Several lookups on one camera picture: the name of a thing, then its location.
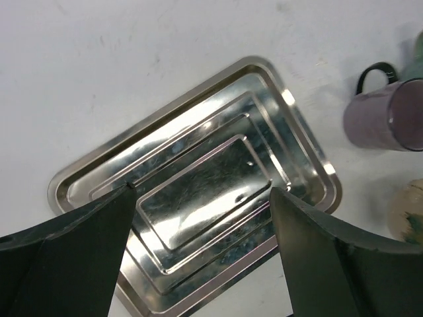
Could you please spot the teal glazed mug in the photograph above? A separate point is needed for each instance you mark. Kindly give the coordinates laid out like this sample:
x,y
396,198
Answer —
x,y
414,69

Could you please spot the mauve cylindrical mug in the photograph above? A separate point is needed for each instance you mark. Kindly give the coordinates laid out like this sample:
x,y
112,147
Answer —
x,y
389,118

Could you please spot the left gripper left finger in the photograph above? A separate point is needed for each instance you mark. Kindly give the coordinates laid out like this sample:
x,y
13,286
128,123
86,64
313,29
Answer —
x,y
69,265

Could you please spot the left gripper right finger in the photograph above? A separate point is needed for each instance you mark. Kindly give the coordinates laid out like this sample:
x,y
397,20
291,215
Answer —
x,y
333,268

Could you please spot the stainless steel tray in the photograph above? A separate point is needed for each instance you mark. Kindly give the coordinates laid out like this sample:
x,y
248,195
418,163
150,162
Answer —
x,y
203,167

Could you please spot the cream beige mug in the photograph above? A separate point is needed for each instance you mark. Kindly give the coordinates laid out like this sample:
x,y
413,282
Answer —
x,y
404,218

